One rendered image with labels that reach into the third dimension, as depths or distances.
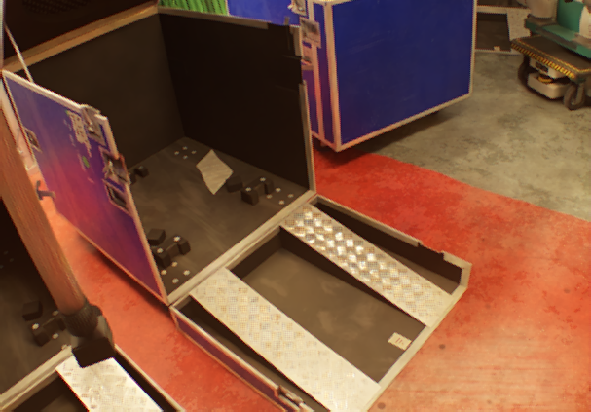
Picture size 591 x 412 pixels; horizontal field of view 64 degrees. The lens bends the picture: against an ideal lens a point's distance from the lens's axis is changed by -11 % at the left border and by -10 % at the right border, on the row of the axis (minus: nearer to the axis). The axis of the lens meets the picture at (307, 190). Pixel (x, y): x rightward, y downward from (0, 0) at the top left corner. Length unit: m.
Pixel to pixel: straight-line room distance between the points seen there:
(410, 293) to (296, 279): 0.48
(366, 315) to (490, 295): 0.52
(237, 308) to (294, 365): 0.32
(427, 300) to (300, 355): 0.56
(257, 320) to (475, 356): 0.81
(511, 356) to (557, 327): 0.25
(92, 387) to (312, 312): 0.88
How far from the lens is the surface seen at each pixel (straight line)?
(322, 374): 1.85
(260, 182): 2.41
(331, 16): 2.44
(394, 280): 2.12
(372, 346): 1.96
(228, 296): 2.02
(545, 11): 3.82
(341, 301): 2.11
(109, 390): 1.91
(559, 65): 3.56
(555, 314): 2.19
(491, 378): 1.94
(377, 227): 2.27
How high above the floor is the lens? 1.58
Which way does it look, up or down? 35 degrees down
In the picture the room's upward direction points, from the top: 6 degrees counter-clockwise
